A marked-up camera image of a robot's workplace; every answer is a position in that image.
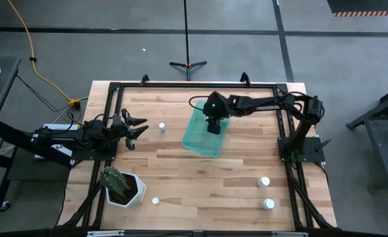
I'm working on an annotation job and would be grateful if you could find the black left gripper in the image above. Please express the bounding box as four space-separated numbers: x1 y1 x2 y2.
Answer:
107 108 150 151

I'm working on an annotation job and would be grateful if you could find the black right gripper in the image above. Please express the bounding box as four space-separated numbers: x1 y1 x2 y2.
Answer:
202 91 231 135

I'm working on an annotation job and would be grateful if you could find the teal mesh basket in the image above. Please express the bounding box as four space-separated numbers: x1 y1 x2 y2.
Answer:
181 99 231 159

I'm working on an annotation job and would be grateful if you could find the green cactus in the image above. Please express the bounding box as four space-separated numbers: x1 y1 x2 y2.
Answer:
98 166 131 198

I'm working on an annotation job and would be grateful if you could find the black tripod stand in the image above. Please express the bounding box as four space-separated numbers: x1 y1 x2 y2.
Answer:
169 0 208 82

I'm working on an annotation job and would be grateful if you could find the white geometric planter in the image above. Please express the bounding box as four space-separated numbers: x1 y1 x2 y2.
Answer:
105 171 147 209

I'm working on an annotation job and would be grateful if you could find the white printed label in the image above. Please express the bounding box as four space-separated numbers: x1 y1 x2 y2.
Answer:
51 144 73 157

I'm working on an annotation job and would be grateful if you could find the white paper sheet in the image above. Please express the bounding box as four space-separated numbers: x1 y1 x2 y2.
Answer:
43 123 82 131

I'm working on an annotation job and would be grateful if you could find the white cup right lower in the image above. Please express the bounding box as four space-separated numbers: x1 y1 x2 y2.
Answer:
261 198 276 211

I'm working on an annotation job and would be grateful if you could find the black mat with hazard stripes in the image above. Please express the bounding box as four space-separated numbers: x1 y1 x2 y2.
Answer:
327 0 388 17

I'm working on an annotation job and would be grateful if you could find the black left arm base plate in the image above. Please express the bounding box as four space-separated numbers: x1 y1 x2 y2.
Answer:
70 149 117 162

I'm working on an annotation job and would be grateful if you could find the black aluminium table frame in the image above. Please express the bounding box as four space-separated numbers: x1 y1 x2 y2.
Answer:
58 72 338 231

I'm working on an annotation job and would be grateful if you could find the yellow extension cord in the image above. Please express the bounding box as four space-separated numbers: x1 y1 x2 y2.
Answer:
7 0 82 109

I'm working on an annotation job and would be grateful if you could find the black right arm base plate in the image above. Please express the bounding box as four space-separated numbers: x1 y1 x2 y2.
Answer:
277 136 326 163

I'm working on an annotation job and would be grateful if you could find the silver metal bracket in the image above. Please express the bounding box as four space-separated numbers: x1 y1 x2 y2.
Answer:
87 230 125 237
271 231 309 237

